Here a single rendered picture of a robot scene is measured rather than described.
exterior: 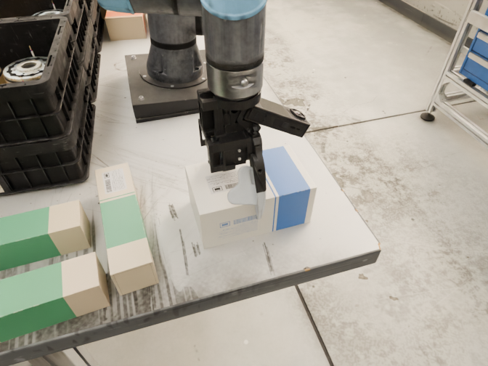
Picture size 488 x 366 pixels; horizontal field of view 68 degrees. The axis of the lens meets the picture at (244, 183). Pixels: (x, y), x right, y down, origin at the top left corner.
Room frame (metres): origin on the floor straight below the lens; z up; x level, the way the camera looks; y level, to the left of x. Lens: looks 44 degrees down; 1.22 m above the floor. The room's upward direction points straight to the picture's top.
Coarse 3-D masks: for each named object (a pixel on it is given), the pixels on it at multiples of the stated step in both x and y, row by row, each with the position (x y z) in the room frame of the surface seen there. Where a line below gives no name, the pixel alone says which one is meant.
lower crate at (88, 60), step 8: (88, 40) 0.94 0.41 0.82; (88, 48) 0.91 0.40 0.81; (96, 48) 1.06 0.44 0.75; (88, 56) 0.88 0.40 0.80; (96, 56) 1.03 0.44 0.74; (88, 64) 0.85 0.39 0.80; (96, 64) 0.99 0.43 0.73; (88, 72) 0.86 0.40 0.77; (96, 72) 0.96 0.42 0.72; (88, 80) 0.84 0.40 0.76; (96, 80) 0.92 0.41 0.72; (88, 88) 0.82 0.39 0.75; (96, 88) 0.88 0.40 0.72; (96, 96) 0.84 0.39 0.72
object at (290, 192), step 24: (192, 168) 0.47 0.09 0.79; (288, 168) 0.47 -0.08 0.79; (192, 192) 0.41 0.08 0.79; (216, 192) 0.41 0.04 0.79; (288, 192) 0.41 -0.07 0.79; (312, 192) 0.42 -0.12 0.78; (216, 216) 0.37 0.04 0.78; (240, 216) 0.38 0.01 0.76; (264, 216) 0.40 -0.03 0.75; (288, 216) 0.41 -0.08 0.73; (216, 240) 0.37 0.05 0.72
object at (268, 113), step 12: (252, 108) 0.43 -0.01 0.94; (264, 108) 0.44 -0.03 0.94; (276, 108) 0.46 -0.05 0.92; (288, 108) 0.48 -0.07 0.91; (252, 120) 0.43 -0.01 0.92; (264, 120) 0.43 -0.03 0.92; (276, 120) 0.44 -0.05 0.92; (288, 120) 0.44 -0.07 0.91; (300, 120) 0.46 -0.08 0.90; (288, 132) 0.44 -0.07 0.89; (300, 132) 0.45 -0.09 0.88
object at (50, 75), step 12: (0, 24) 0.76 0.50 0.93; (12, 24) 0.77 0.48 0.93; (24, 24) 0.77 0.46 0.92; (60, 24) 0.76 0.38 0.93; (60, 36) 0.70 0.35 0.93; (60, 48) 0.66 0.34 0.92; (48, 60) 0.60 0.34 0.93; (60, 60) 0.63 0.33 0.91; (48, 72) 0.55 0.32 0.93; (0, 84) 0.51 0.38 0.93; (12, 84) 0.51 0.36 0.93; (24, 84) 0.51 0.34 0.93; (36, 84) 0.51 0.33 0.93; (48, 84) 0.53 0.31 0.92; (0, 96) 0.50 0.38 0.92; (12, 96) 0.50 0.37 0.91; (24, 96) 0.51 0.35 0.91; (36, 96) 0.51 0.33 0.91
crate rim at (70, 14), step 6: (72, 0) 0.90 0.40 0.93; (78, 0) 0.98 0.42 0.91; (66, 6) 0.87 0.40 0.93; (72, 6) 0.88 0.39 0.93; (66, 12) 0.82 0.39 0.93; (72, 12) 0.86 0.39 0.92; (0, 18) 0.79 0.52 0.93; (6, 18) 0.79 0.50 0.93; (12, 18) 0.79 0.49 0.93; (18, 18) 0.79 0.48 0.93; (24, 18) 0.79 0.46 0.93; (30, 18) 0.79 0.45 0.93; (72, 18) 0.84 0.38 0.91
